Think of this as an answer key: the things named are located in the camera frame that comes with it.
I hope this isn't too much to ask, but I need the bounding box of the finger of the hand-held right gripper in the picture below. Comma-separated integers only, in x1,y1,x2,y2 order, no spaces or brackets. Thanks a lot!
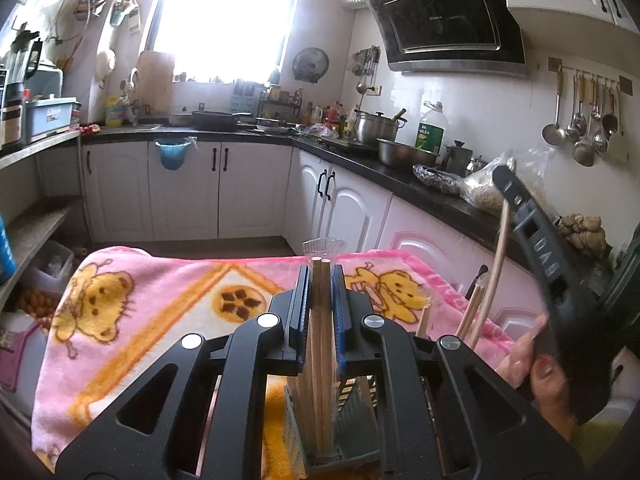
491,164,597,312

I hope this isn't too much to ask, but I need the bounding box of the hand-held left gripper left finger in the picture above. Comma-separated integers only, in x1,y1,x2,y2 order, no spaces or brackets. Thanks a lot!
55,264,313,480

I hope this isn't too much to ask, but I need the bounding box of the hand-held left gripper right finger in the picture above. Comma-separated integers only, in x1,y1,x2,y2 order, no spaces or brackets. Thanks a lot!
330,264,587,480

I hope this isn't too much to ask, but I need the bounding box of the dark green plastic utensil basket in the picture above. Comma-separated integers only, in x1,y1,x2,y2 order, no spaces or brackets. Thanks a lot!
282,330,438,478

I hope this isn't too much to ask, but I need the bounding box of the row of hanging kitchen utensils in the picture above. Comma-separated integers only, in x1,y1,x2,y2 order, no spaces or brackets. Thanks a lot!
541,72,630,167

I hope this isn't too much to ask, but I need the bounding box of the person's right hand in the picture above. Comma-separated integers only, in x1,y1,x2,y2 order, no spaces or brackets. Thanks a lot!
495,312,578,443

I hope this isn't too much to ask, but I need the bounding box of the pile of ginger roots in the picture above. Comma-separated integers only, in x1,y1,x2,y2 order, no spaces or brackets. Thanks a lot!
557,215,608,258

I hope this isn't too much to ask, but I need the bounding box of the clear plastic bag of food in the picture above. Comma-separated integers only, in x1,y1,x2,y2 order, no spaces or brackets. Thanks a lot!
460,150,556,211

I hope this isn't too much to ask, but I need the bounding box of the foil-wrapped bundle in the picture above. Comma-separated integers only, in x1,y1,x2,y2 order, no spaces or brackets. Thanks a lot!
412,164,461,196

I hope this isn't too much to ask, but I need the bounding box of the black kitchen countertop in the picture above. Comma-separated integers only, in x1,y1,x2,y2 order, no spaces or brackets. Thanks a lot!
80,122,616,281

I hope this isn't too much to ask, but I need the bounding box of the pink printed blanket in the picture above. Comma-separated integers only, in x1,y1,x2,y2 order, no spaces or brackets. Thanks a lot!
30,245,516,478

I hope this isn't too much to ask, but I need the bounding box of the cooking oil bottle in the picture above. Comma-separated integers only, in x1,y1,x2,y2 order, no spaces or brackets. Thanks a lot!
414,101,451,156

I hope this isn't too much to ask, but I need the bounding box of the stainless steel basin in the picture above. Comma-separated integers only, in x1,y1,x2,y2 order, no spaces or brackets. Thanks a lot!
377,139,441,167

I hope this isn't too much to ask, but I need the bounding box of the stainless steel pot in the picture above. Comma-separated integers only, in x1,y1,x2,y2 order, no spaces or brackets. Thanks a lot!
354,109,407,143

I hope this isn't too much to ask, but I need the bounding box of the cluster of condiment bottles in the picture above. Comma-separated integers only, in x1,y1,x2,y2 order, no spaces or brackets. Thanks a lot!
305,102,358,138

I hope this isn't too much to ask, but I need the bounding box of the blue hanging trash bin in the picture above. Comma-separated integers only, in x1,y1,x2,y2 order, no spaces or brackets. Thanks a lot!
154,139,193,171

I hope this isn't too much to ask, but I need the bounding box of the black spice rack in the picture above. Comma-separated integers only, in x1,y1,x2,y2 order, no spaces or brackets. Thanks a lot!
257,85,303,121

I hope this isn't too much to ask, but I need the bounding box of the black frying pan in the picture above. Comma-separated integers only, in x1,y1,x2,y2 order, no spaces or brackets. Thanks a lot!
191,110,252,131

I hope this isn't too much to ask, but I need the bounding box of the small hanging utensil set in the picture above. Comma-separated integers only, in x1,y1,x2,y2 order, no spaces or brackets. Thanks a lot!
351,46,381,93

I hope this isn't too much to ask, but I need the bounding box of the clear plastic storage box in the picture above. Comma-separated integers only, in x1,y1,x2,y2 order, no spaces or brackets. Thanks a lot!
27,242,76,291

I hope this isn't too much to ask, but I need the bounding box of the black range hood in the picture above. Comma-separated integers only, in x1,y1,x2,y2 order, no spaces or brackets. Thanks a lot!
357,0,528,78

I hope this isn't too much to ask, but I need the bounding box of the pile of brown eggs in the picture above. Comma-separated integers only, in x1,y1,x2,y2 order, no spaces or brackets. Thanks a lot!
17,285,63,328

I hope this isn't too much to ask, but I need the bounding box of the pale cutting board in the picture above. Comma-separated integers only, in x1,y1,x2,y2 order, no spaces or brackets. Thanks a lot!
137,51,176,116

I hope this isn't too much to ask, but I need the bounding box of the yellow dish soap bottle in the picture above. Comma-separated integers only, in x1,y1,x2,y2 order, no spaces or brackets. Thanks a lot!
105,94,126,127

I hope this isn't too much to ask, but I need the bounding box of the tiled shelf unit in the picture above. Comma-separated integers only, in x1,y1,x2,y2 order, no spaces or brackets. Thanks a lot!
0,130,86,301

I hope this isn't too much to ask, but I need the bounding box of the pink plastic tray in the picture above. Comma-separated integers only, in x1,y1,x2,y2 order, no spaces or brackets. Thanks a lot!
0,317,46,393

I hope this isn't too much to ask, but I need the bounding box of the blue cup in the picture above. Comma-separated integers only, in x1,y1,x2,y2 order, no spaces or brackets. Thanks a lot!
0,215,16,286

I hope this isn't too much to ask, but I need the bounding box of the kitchen window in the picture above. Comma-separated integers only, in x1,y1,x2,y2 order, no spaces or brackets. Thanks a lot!
150,0,306,83

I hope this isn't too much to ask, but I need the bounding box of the blue-grey plastic box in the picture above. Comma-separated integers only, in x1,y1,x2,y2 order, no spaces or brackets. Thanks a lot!
24,97,81,143

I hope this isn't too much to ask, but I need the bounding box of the black blender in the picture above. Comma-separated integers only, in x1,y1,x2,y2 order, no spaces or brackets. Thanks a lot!
0,30,43,148

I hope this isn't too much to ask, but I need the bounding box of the wall utensil rail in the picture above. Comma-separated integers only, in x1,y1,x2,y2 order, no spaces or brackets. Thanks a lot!
547,57,633,95

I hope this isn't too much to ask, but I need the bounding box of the black wall fan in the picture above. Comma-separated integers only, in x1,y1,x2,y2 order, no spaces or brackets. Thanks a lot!
292,47,330,83

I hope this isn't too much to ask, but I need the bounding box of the white wall-hung scoop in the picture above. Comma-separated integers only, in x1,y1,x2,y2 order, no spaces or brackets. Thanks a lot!
95,49,117,81

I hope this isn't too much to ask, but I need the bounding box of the wall-hung utensil cup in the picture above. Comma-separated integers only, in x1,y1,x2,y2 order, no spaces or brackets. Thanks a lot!
110,0,140,28

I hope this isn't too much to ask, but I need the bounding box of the wire wall rack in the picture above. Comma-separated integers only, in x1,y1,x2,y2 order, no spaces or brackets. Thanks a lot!
75,0,108,22

